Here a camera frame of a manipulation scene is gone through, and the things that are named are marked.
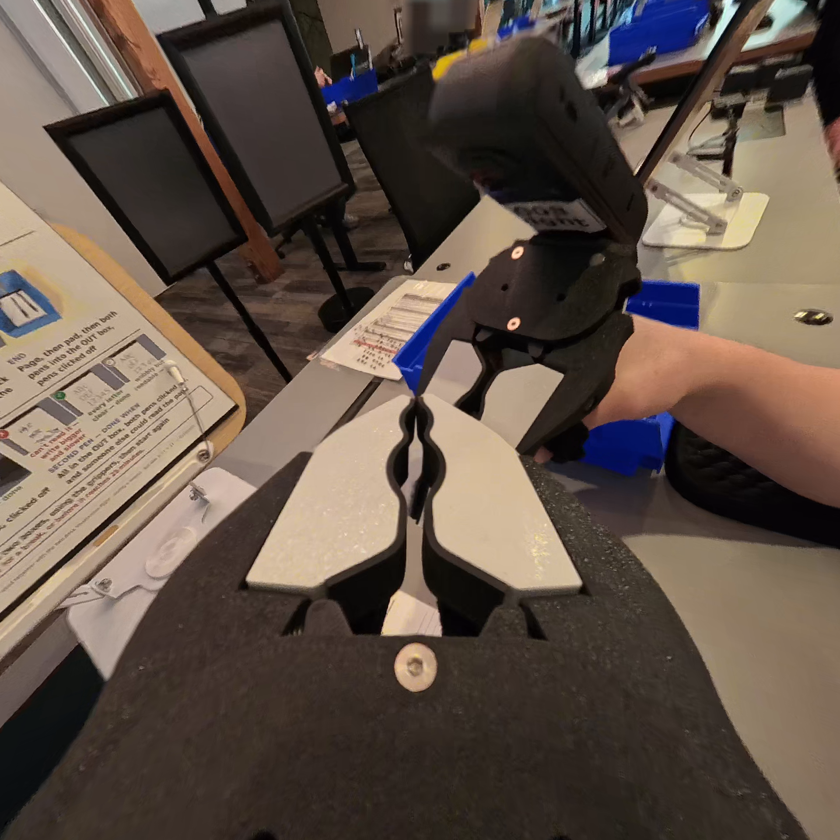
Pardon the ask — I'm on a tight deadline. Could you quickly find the plywood instruction board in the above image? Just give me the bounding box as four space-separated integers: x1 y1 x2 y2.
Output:
0 220 248 670

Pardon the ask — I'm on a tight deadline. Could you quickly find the brown wooden post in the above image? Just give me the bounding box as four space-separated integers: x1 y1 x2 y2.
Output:
84 0 284 284

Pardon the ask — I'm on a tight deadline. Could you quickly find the person's right hand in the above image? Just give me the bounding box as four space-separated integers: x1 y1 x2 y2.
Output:
535 315 664 463

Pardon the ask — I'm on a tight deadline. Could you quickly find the black fronted plywood board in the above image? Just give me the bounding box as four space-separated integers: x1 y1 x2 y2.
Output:
633 0 778 191

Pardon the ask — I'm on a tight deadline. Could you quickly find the blue storage bin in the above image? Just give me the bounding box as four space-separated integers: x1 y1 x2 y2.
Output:
392 271 702 476
320 67 379 107
607 0 714 67

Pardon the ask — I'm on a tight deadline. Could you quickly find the yellow storage bin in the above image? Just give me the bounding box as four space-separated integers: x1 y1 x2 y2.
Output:
432 41 488 81

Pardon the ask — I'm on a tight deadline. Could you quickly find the black framed sign on easel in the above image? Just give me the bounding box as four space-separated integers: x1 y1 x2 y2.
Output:
156 0 388 334
42 88 294 385

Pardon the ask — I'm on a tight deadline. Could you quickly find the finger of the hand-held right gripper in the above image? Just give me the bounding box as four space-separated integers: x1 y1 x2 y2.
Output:
482 363 567 455
420 338 488 421

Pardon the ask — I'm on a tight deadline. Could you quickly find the printed paper sheet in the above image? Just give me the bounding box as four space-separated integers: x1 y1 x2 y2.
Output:
320 278 458 382

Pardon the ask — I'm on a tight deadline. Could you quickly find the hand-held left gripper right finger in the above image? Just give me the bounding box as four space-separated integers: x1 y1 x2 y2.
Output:
415 394 585 637

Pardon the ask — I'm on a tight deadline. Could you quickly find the printed instruction sheet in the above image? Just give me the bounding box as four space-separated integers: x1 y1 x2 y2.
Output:
0 182 237 618

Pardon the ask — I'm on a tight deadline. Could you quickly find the black upright panel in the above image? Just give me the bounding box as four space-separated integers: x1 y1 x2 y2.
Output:
343 64 481 271

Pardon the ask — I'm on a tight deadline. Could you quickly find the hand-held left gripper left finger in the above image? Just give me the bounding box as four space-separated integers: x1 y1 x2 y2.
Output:
244 394 421 636

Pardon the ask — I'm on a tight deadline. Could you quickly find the metal wire clip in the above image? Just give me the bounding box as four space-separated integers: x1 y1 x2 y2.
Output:
164 357 216 463

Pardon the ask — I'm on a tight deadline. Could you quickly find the person's right forearm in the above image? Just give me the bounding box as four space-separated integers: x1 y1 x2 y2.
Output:
656 322 840 509

